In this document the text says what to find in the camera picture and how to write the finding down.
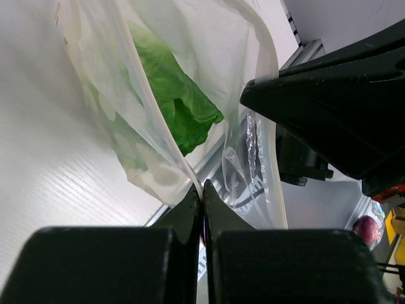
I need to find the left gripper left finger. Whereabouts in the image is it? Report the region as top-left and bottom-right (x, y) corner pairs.
(1, 188), (200, 303)

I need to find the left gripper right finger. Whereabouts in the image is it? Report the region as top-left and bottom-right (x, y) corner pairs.
(202, 180), (396, 303)

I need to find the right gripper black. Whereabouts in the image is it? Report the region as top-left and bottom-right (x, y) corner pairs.
(240, 22), (404, 203)

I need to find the green lettuce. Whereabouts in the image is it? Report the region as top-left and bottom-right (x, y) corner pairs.
(83, 23), (223, 171)

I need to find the clear zip top bag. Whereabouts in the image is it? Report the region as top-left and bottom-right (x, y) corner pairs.
(53, 0), (383, 231)

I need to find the slotted cable duct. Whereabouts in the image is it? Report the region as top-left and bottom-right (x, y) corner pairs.
(280, 0), (302, 46)

